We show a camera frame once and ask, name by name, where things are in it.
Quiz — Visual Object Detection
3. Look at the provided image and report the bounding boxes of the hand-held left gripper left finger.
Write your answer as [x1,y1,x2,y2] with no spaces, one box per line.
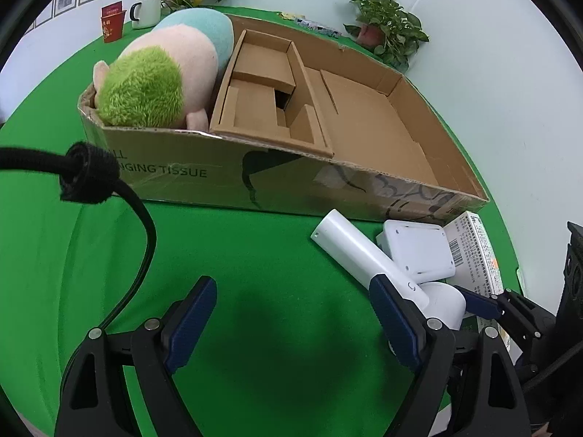
[55,275,218,437]

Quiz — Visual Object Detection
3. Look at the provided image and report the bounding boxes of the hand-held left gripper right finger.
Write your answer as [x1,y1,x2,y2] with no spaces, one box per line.
[369,274,533,437]

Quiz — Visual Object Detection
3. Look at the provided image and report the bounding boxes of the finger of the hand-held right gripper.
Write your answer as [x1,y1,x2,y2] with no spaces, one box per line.
[449,340,486,413]
[453,284,556,351]

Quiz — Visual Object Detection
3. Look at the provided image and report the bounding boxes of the long white printed box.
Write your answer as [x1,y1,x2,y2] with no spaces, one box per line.
[444,210,524,367]

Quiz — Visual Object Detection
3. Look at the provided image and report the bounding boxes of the white plastic device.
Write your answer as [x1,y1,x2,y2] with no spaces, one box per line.
[376,219,456,283]

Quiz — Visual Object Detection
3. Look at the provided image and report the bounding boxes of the white hair dryer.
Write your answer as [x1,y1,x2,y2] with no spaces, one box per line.
[310,208,467,356]

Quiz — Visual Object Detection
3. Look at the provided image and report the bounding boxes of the large shallow cardboard box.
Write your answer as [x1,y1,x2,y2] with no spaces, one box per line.
[77,13,490,223]

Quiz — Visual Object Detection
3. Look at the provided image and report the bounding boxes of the small cardboard insert box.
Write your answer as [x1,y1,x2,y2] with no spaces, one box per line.
[208,28,335,160]

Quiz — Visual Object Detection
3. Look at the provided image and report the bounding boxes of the pink green plush toy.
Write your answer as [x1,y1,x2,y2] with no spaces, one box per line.
[92,8,235,130]

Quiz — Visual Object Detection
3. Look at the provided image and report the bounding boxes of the green table cloth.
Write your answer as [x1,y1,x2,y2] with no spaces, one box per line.
[0,7,522,437]

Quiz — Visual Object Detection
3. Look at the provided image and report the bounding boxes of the green plant in red pot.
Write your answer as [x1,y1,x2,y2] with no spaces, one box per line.
[341,0,430,74]

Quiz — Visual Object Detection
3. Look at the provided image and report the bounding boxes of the small packets at table back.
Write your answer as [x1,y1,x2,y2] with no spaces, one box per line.
[296,16,341,39]

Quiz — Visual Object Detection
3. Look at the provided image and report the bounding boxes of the red paper container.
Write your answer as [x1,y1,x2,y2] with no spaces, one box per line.
[100,2,127,44]

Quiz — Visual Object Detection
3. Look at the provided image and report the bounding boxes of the black cable with velcro strap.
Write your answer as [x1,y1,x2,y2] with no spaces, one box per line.
[0,142,158,333]

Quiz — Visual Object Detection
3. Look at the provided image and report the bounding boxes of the white mug with black handle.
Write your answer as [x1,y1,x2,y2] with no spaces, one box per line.
[129,0,163,30]

